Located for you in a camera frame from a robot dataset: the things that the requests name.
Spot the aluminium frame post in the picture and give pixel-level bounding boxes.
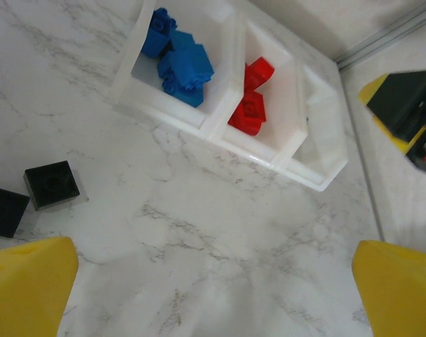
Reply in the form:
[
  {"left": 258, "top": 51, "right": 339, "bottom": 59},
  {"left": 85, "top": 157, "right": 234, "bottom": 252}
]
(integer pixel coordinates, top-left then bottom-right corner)
[{"left": 336, "top": 2, "right": 426, "bottom": 71}]

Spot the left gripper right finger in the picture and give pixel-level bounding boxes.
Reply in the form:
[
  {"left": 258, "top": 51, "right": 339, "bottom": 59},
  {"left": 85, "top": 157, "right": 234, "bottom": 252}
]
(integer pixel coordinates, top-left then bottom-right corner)
[{"left": 352, "top": 240, "right": 426, "bottom": 337}]

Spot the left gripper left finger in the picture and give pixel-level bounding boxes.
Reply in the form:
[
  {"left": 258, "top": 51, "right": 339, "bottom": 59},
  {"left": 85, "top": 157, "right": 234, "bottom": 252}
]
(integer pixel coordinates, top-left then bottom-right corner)
[{"left": 0, "top": 236, "right": 79, "bottom": 337}]

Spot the white plastic bin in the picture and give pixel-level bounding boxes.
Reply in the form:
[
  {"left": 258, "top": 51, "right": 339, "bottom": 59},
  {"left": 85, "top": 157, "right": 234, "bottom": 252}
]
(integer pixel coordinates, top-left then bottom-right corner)
[
  {"left": 279, "top": 58, "right": 350, "bottom": 192},
  {"left": 109, "top": 0, "right": 241, "bottom": 140},
  {"left": 205, "top": 13, "right": 312, "bottom": 166}
]

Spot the black lego brick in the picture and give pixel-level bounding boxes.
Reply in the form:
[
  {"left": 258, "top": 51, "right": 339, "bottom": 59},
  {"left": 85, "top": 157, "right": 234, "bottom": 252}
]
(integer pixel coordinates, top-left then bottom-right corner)
[
  {"left": 24, "top": 160, "right": 81, "bottom": 211},
  {"left": 0, "top": 185, "right": 31, "bottom": 239}
]

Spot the small rounded red lego brick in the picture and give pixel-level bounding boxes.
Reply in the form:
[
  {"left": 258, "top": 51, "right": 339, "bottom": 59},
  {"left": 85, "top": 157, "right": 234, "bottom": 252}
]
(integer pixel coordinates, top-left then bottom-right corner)
[{"left": 244, "top": 57, "right": 276, "bottom": 91}]

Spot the blue lego brick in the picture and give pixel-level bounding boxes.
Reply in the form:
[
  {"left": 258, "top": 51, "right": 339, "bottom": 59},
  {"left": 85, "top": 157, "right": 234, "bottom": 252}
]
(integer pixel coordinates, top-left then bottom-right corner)
[
  {"left": 140, "top": 24, "right": 173, "bottom": 59},
  {"left": 168, "top": 29, "right": 197, "bottom": 53},
  {"left": 158, "top": 44, "right": 215, "bottom": 88},
  {"left": 161, "top": 75, "right": 206, "bottom": 108},
  {"left": 149, "top": 7, "right": 178, "bottom": 36}
]

